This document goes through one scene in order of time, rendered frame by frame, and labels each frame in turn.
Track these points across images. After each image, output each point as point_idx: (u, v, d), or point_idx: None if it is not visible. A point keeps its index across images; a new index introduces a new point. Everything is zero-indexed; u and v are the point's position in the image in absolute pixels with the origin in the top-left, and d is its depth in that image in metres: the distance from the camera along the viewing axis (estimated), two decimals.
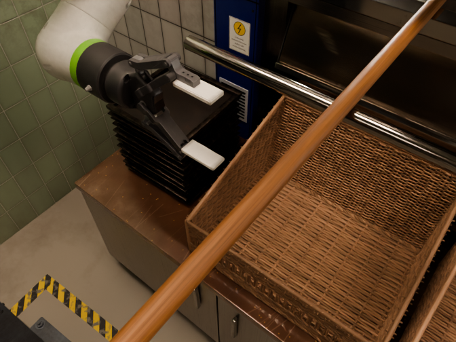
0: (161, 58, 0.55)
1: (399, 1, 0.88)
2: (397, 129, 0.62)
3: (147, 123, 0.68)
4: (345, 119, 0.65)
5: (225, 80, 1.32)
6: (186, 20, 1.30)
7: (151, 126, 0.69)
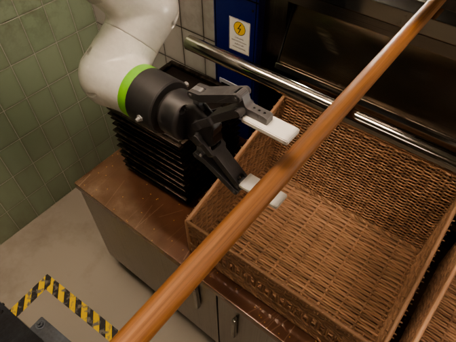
0: (230, 91, 0.50)
1: (399, 1, 0.88)
2: (397, 129, 0.62)
3: (200, 155, 0.64)
4: (345, 119, 0.65)
5: (225, 80, 1.32)
6: (186, 20, 1.30)
7: (205, 158, 0.64)
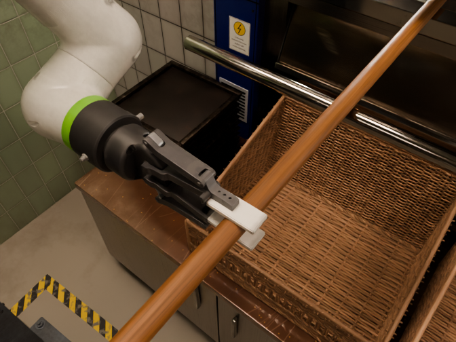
0: (194, 170, 0.47)
1: (399, 1, 0.88)
2: (397, 129, 0.62)
3: (159, 197, 0.56)
4: (345, 119, 0.65)
5: (225, 80, 1.32)
6: (186, 20, 1.30)
7: (165, 199, 0.56)
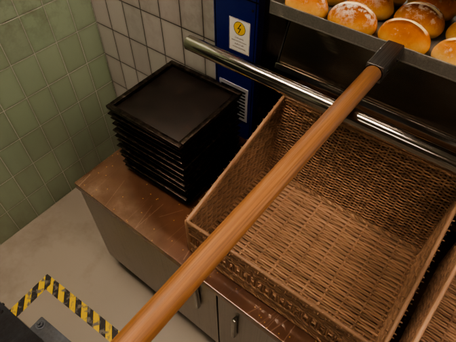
0: None
1: None
2: (397, 129, 0.62)
3: None
4: (345, 119, 0.65)
5: (225, 80, 1.32)
6: (186, 20, 1.30)
7: None
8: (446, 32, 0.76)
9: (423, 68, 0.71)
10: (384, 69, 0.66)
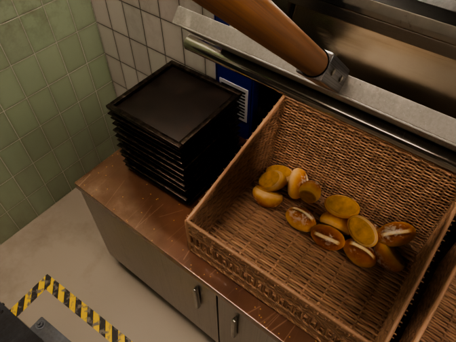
0: None
1: (399, 1, 0.88)
2: (397, 129, 0.62)
3: None
4: (345, 119, 0.65)
5: (225, 80, 1.32)
6: None
7: None
8: None
9: (371, 107, 0.49)
10: (333, 55, 0.42)
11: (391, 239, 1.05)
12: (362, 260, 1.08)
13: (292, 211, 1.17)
